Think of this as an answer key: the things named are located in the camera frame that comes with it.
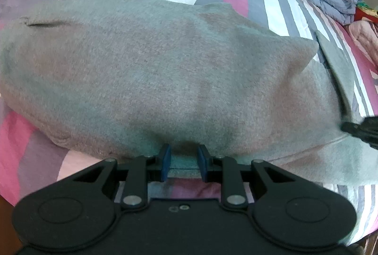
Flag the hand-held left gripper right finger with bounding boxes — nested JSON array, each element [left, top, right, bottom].
[[197, 144, 299, 211]]

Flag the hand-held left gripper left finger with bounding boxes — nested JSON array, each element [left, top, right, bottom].
[[72, 143, 172, 211]]

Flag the folded colourful blanket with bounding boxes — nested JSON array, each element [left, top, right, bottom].
[[354, 0, 378, 22]]

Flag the folded pink blanket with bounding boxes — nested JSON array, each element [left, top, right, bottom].
[[348, 20, 378, 64]]

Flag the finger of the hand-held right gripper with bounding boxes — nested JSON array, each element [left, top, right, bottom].
[[340, 117, 378, 151]]

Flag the grey pants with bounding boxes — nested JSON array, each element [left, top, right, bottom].
[[0, 0, 378, 186]]

